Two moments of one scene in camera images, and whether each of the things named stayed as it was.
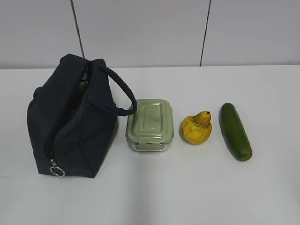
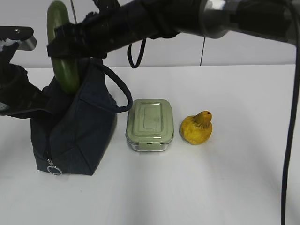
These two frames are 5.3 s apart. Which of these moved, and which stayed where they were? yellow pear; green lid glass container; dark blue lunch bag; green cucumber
Moved: green cucumber
Stayed: green lid glass container; yellow pear; dark blue lunch bag
